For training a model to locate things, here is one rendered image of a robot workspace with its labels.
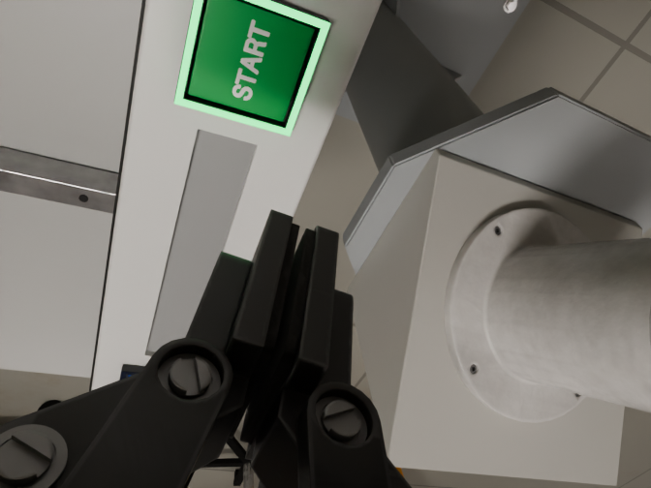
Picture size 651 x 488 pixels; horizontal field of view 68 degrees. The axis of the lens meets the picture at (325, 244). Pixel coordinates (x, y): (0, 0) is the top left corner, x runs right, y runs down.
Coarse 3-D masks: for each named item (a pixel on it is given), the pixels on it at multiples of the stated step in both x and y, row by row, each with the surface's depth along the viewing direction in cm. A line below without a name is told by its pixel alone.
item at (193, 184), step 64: (192, 0) 20; (320, 0) 20; (192, 64) 23; (320, 64) 22; (128, 128) 23; (192, 128) 23; (256, 128) 24; (320, 128) 24; (128, 192) 25; (192, 192) 26; (256, 192) 26; (128, 256) 28; (192, 256) 29; (128, 320) 31
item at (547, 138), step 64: (384, 0) 100; (448, 0) 111; (512, 0) 113; (384, 64) 73; (448, 64) 121; (384, 128) 64; (448, 128) 55; (512, 128) 42; (576, 128) 43; (384, 192) 44; (576, 192) 47; (640, 192) 49
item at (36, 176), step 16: (0, 160) 36; (16, 160) 36; (32, 160) 37; (48, 160) 38; (0, 176) 35; (16, 176) 36; (32, 176) 36; (48, 176) 36; (64, 176) 37; (80, 176) 38; (96, 176) 38; (112, 176) 39; (16, 192) 36; (32, 192) 37; (48, 192) 37; (64, 192) 37; (80, 192) 37; (96, 192) 37; (112, 192) 38; (96, 208) 38; (112, 208) 38
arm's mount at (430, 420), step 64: (448, 192) 41; (512, 192) 44; (384, 256) 46; (448, 256) 41; (384, 320) 43; (384, 384) 41; (448, 384) 40; (448, 448) 40; (512, 448) 42; (576, 448) 45
